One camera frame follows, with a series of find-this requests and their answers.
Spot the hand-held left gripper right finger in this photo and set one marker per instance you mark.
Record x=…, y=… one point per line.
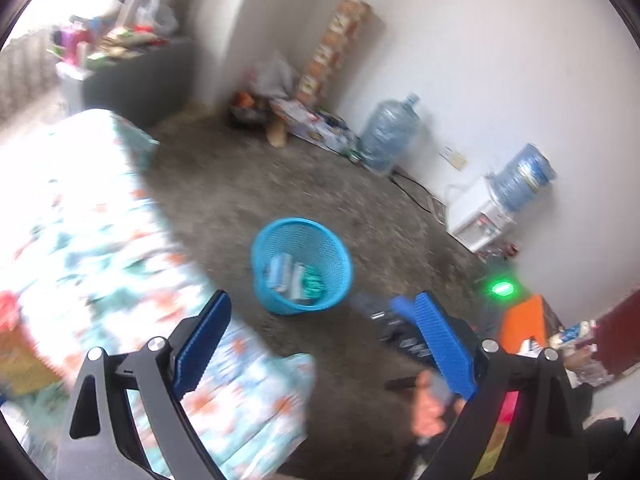
x=442, y=340

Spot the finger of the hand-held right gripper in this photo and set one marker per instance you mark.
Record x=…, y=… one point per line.
x=400, y=340

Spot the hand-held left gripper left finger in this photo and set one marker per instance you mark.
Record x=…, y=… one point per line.
x=205, y=340

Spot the blue mesh wastebasket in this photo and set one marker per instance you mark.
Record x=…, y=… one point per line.
x=320, y=255

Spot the person's right hand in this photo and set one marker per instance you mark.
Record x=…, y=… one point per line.
x=430, y=410

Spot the pale packet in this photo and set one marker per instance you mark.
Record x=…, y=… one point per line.
x=279, y=272

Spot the green packet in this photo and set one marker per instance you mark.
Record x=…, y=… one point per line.
x=309, y=285

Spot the white water dispenser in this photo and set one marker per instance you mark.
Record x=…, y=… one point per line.
x=472, y=210

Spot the blue labelled water jug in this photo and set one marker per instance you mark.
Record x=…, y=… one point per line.
x=520, y=180

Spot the orange packet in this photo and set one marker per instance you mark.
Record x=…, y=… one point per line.
x=25, y=365

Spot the floral blue blanket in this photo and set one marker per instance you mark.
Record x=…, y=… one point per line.
x=75, y=210

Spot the empty blue water jug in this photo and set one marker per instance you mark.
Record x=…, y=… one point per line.
x=387, y=135

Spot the flat printed cardboard box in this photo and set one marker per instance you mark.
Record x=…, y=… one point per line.
x=310, y=125

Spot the grey cabinet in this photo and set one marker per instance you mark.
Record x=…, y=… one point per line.
x=140, y=85

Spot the white printed plastic bag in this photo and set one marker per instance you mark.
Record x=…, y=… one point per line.
x=277, y=77

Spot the patterned cardboard box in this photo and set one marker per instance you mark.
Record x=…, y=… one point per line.
x=330, y=50

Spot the clutter of small packets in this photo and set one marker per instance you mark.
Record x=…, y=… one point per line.
x=125, y=40

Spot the clear plastic bag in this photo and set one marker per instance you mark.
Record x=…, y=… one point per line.
x=157, y=15

